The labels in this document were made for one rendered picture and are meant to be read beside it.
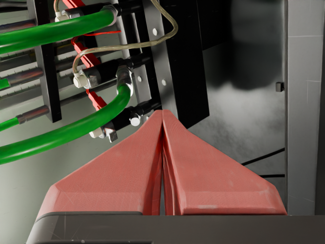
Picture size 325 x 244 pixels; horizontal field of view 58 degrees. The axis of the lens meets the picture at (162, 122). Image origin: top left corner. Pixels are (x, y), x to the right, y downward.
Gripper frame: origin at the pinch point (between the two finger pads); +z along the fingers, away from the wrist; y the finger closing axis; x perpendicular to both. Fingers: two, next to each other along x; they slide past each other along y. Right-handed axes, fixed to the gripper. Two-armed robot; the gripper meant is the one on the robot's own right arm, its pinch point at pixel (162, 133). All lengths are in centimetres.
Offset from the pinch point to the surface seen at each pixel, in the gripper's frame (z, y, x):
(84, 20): 14.6, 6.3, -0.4
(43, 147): 8.0, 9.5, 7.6
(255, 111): 36.3, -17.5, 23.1
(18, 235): 30, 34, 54
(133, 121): 26.8, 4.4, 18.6
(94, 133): 24.5, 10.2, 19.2
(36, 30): 11.7, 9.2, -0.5
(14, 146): 7.6, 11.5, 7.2
